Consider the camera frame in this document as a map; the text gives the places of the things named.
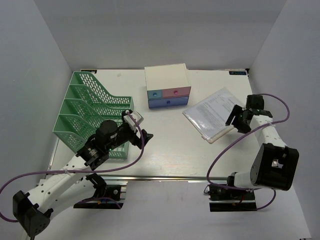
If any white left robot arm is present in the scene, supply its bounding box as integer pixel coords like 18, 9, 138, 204
12, 110, 154, 239

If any clear document folder with papers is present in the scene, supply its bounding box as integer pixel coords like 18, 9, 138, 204
182, 87, 244, 144

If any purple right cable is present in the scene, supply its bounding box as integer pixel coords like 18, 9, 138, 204
206, 93, 291, 211

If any aluminium table edge rail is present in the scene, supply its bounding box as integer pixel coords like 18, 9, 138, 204
46, 174, 286, 182

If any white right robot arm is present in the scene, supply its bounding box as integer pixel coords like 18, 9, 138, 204
225, 94, 299, 200

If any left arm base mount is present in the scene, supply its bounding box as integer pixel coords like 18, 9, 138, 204
73, 173, 126, 210

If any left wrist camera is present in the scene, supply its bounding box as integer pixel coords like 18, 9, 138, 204
127, 110, 144, 132

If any green file organizer rack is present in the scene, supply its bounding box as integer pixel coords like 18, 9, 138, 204
53, 71, 134, 153

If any light blue drawer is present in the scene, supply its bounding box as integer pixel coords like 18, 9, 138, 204
147, 89, 163, 100

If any pink drawer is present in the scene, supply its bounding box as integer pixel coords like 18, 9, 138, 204
162, 86, 191, 99

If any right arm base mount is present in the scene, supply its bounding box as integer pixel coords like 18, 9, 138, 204
203, 184, 257, 213

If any purple cable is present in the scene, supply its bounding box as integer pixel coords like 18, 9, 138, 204
0, 111, 147, 223
206, 93, 291, 211

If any cream drawer cabinet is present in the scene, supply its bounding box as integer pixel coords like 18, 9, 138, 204
144, 63, 191, 91

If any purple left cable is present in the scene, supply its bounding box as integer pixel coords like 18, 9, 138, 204
0, 111, 147, 223

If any purple-blue wide drawer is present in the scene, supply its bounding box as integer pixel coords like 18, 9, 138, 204
148, 96, 189, 109

